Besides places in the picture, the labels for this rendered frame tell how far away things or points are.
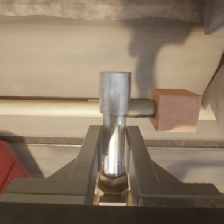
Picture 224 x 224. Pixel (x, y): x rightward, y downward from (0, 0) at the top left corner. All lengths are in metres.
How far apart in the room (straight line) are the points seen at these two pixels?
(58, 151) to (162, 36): 0.41
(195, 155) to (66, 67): 0.44
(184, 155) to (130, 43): 0.38
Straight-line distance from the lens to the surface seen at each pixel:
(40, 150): 0.54
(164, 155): 0.52
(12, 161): 0.57
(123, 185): 0.17
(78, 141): 0.47
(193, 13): 0.30
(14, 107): 0.38
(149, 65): 0.31
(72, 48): 0.30
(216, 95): 0.34
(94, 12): 0.28
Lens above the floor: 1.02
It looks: 48 degrees down
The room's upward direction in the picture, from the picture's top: 178 degrees counter-clockwise
